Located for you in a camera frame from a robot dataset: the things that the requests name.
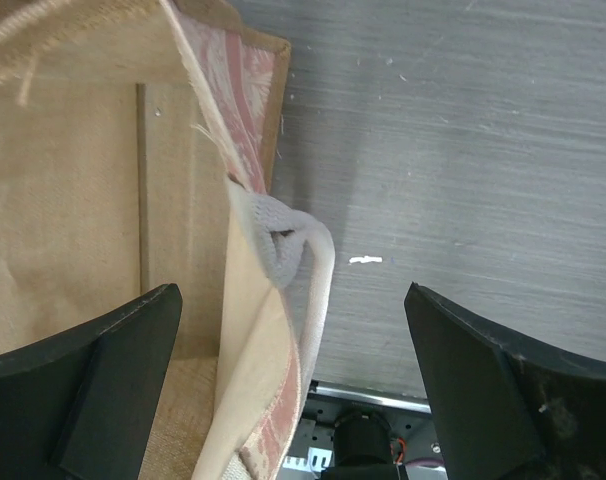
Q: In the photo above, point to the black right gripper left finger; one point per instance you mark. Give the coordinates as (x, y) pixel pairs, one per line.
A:
(80, 404)

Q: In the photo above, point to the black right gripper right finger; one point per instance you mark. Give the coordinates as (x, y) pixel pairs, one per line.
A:
(506, 405)

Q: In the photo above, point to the brown canvas tote bag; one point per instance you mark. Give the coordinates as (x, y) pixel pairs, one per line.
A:
(137, 140)

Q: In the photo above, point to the black robot base motor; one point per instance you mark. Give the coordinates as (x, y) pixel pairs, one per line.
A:
(351, 433)

